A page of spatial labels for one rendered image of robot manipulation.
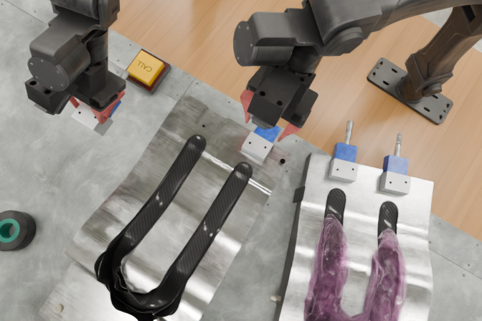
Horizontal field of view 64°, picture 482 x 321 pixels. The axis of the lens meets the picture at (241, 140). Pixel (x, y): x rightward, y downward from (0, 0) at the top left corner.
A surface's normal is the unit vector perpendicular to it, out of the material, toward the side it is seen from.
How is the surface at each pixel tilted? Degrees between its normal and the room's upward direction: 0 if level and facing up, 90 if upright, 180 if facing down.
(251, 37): 68
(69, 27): 26
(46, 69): 64
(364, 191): 0
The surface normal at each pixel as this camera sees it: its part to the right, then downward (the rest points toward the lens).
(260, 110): -0.43, 0.59
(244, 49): -0.89, 0.11
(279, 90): 0.28, -0.63
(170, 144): 0.01, -0.23
